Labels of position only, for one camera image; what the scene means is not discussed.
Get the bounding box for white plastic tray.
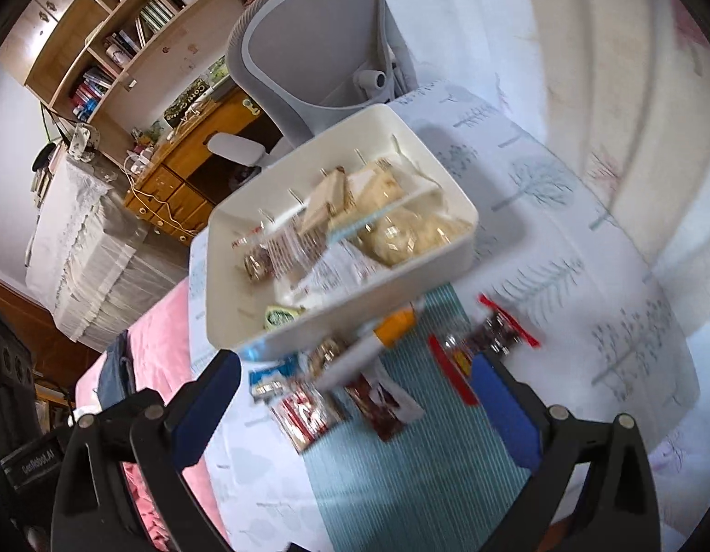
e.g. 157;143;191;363
189;103;480;361

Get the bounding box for green picture board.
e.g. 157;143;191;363
164;56;229;124

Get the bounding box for white and orange stick packet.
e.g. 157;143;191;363
316;305;426;393

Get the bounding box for small green packet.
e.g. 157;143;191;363
264;304;306;332

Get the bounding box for small yellow puff packet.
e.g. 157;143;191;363
413;206;472;255

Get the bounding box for tree print tablecloth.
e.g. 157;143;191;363
188;77;702;552

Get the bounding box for dark wooden wardrobe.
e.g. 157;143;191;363
0;273;105;432

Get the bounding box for large yellow puff packet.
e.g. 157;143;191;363
358;213;426;268

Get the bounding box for dark brown snack packet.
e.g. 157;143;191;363
231;229;278;284

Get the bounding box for silver foil snack packet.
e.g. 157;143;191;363
307;335;349;379

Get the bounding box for white power strip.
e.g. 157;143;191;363
123;148;153;178

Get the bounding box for red and white snack packet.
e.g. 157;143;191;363
270;384;348;453

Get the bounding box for wooden bookshelf with books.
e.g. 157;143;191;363
23;0;278;130

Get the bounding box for white charging cable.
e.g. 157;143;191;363
126;175;197;234

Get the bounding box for blue and white small packet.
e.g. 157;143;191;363
249;355;302;404

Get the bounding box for clear packet with printed text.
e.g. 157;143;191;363
306;240;386;295

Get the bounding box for white lace cover cloth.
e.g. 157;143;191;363
23;156;184;353

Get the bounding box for cream yellow biscuit packet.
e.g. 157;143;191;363
346;159;404;215

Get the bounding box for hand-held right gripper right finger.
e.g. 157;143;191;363
468;353;662;552

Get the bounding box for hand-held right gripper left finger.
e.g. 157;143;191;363
51;350;242;552

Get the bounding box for grey office chair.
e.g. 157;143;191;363
207;0;420;174

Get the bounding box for red-edged dark snack packet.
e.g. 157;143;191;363
428;294;543;406

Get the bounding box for beige cracker packet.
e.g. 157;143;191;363
299;168;351;238

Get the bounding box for dark blue cloth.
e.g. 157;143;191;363
95;329;136;410

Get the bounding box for floral hanging bag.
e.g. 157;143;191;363
66;122;101;163

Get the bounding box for black hat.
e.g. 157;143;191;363
30;143;58;174

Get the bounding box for wooden desk with drawers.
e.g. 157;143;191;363
121;86;265;241

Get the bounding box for teal striped placemat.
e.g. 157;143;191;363
302;282;537;552

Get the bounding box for dark red snack packet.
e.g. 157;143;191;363
344;373;426;443

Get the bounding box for clear packet with brown snack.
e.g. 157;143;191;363
268;217;328;277

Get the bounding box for pink blanket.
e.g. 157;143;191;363
75;282;232;552

